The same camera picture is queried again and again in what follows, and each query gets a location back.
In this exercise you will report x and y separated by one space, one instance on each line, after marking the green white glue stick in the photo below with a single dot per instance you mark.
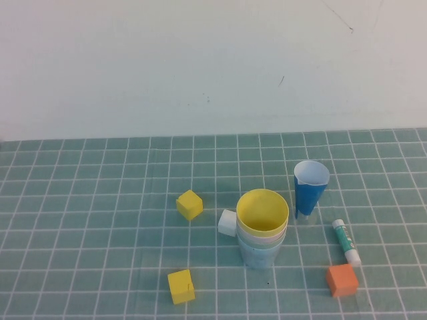
345 241

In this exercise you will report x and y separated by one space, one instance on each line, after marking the green plastic cup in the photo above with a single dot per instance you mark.
263 247

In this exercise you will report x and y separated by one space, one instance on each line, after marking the white foam cube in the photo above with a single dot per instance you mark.
227 222

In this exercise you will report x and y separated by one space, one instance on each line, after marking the blue paper cone cup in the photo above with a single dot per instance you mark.
310 196

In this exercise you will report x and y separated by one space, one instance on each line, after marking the pink plastic cup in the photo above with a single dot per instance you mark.
263 240

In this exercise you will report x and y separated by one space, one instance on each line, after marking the yellow notched foam cube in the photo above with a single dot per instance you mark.
190 206

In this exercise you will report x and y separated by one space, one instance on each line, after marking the light blue plastic cup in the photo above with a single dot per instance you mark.
260 258

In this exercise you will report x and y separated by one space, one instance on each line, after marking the orange foam cube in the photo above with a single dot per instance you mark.
343 280

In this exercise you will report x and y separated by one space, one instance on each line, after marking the yellow foam cube with slit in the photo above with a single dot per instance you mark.
181 288

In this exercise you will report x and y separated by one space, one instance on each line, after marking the yellow plastic cup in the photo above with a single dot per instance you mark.
262 213

